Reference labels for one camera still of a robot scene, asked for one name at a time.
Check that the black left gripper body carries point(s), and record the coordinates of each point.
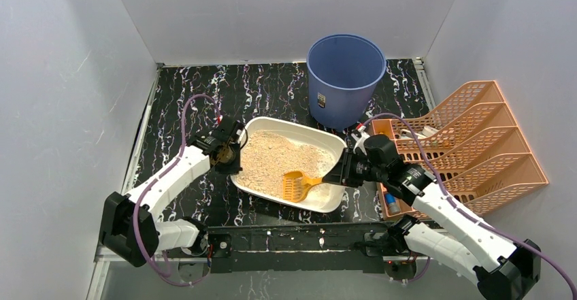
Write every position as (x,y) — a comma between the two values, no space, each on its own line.
(232,159)

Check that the blue capped small bottle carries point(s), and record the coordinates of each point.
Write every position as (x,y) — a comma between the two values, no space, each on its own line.
(391,204)

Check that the orange plastic file organizer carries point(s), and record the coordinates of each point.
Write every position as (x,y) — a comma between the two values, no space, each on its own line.
(474,142)

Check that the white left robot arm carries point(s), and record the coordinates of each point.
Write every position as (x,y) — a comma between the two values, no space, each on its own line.
(130,224)

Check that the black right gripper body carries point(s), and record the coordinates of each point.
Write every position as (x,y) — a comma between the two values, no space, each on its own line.
(345,169)

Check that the blue plastic bucket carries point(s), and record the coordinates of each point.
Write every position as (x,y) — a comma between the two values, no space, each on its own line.
(343,73)

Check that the white plastic litter box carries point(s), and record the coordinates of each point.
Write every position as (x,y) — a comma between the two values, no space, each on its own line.
(323,198)

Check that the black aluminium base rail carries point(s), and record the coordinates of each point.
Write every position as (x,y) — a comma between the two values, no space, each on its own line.
(370,247)

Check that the beige cat litter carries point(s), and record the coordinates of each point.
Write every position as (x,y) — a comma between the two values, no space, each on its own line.
(268,156)

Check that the yellow slotted litter scoop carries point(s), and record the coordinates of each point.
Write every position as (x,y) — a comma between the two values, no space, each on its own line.
(296,185)

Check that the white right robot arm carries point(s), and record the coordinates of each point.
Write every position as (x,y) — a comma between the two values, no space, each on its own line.
(499,267)

